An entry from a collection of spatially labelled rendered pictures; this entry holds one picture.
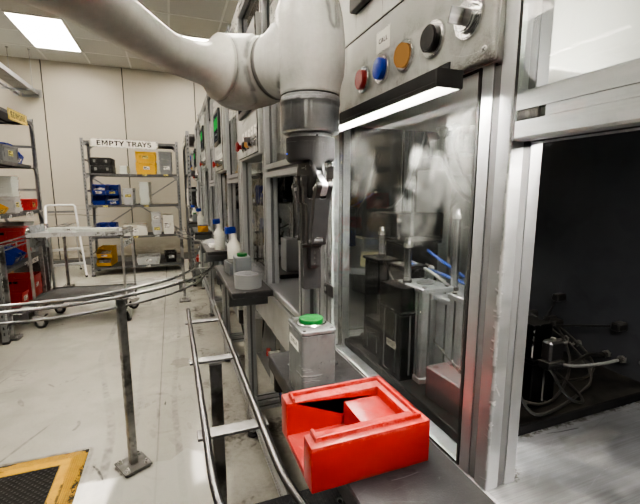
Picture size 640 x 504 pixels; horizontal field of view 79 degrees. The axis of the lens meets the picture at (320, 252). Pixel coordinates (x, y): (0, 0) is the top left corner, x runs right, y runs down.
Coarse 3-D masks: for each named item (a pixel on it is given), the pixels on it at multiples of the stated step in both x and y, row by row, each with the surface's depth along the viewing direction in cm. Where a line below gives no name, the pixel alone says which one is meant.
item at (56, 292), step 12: (48, 228) 363; (60, 228) 365; (72, 228) 368; (84, 228) 368; (96, 228) 370; (108, 228) 372; (120, 228) 401; (132, 228) 405; (48, 240) 388; (120, 240) 363; (132, 240) 403; (132, 252) 410; (60, 288) 400; (72, 288) 400; (84, 288) 400; (96, 288) 400; (108, 288) 400; (120, 288) 400; (36, 300) 352; (72, 300) 360; (84, 300) 362; (132, 300) 415; (36, 312) 354; (60, 312) 400; (36, 324) 355
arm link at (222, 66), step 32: (32, 0) 34; (64, 0) 36; (96, 0) 38; (128, 0) 42; (96, 32) 42; (128, 32) 44; (160, 32) 49; (160, 64) 53; (192, 64) 57; (224, 64) 60; (224, 96) 63; (256, 96) 64
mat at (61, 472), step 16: (16, 464) 178; (32, 464) 177; (48, 464) 177; (64, 464) 177; (80, 464) 178; (0, 480) 167; (16, 480) 167; (32, 480) 167; (48, 480) 167; (64, 480) 167; (0, 496) 158; (16, 496) 158; (32, 496) 158; (48, 496) 158; (64, 496) 159
